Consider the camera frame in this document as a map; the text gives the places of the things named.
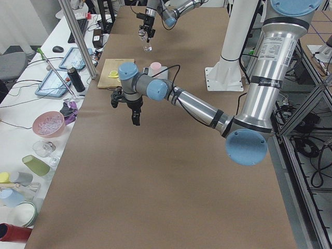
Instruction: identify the aluminium frame post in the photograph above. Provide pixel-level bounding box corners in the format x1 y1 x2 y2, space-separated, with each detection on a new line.
59 0 97 79

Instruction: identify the pink bowl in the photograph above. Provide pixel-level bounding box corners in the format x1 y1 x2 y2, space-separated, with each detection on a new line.
32 111 65 138

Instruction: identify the bamboo cutting board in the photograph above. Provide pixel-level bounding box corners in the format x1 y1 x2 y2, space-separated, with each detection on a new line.
97 59 134 89

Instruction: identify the teach pendant near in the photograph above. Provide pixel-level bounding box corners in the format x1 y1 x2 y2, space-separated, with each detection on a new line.
35 70 68 98

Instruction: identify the teach pendant far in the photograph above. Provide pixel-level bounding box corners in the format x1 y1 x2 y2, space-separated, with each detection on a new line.
59 47 85 71

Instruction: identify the green cup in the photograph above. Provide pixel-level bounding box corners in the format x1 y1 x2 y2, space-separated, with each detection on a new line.
22 155 50 176

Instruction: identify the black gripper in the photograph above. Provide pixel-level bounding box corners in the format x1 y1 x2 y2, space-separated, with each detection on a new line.
110 87 143 126
136 13 155 43

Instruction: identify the yellow plastic knife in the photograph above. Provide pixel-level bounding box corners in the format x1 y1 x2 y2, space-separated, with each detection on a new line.
108 74 119 78

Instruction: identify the teach pendant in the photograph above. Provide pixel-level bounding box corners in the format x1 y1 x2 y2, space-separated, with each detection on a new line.
59 47 85 71
35 70 68 98

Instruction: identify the digital kitchen scale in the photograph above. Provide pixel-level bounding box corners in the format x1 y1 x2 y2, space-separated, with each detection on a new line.
143 66 169 79

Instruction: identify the glass sauce bottle metal spout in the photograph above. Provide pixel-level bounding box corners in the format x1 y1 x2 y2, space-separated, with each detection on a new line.
138 30 153 52

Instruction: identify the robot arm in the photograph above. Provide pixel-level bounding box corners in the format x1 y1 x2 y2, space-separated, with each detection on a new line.
111 1 321 166
136 0 208 43

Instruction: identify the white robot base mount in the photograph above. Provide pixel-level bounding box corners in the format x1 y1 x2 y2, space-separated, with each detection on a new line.
205 0 260 92

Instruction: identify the black water bottle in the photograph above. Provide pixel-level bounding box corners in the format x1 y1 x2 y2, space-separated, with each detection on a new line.
66 65 86 93

